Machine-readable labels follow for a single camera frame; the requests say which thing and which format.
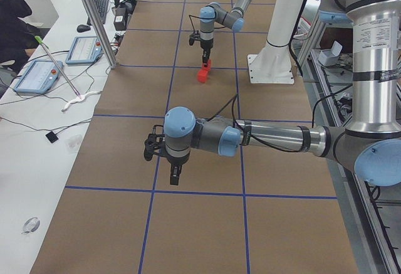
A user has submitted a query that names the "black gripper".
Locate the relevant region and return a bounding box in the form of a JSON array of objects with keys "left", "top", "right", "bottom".
[
  {"left": 167, "top": 154, "right": 190, "bottom": 186},
  {"left": 200, "top": 39, "right": 214, "bottom": 64}
]

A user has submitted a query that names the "red wooden cube carried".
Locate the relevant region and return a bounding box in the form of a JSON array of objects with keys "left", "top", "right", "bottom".
[{"left": 202, "top": 59, "right": 211, "bottom": 71}]

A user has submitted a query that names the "red wooden cube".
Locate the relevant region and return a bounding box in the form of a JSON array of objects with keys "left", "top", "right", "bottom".
[{"left": 197, "top": 69, "right": 209, "bottom": 83}]

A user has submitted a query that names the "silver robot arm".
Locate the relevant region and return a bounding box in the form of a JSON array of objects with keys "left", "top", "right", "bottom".
[
  {"left": 190, "top": 0, "right": 252, "bottom": 69},
  {"left": 162, "top": 0, "right": 400, "bottom": 186}
]

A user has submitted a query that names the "black cardboard box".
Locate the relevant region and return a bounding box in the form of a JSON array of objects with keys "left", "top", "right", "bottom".
[{"left": 113, "top": 7, "right": 128, "bottom": 31}]

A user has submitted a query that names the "black keyboard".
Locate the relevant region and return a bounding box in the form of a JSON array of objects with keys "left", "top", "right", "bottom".
[{"left": 93, "top": 0, "right": 109, "bottom": 24}]

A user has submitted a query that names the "far teach pendant tablet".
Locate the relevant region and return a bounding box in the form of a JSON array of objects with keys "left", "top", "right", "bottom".
[{"left": 65, "top": 36, "right": 102, "bottom": 65}]

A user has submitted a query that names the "teach pendant tablet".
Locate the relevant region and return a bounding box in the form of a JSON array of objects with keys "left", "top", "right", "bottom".
[
  {"left": 13, "top": 60, "right": 60, "bottom": 94},
  {"left": 65, "top": 36, "right": 102, "bottom": 65}
]

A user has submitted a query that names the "black computer mouse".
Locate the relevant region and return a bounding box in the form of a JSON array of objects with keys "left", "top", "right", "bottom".
[{"left": 76, "top": 24, "right": 91, "bottom": 33}]

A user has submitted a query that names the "near teach pendant tablet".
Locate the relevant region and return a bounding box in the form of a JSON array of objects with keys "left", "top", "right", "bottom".
[{"left": 13, "top": 60, "right": 60, "bottom": 94}]

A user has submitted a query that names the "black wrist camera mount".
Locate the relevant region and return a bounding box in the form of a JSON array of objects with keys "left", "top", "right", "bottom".
[
  {"left": 143, "top": 124, "right": 167, "bottom": 161},
  {"left": 189, "top": 31, "right": 201, "bottom": 46}
]

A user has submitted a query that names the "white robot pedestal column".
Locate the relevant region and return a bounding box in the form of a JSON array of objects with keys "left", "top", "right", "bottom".
[{"left": 247, "top": 0, "right": 304, "bottom": 84}]

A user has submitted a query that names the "aluminium frame post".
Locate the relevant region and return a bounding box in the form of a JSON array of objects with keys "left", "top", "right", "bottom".
[{"left": 81, "top": 0, "right": 117, "bottom": 69}]

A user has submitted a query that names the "metal rod with handle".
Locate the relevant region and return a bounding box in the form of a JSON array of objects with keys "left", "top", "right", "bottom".
[{"left": 34, "top": 36, "right": 85, "bottom": 100}]

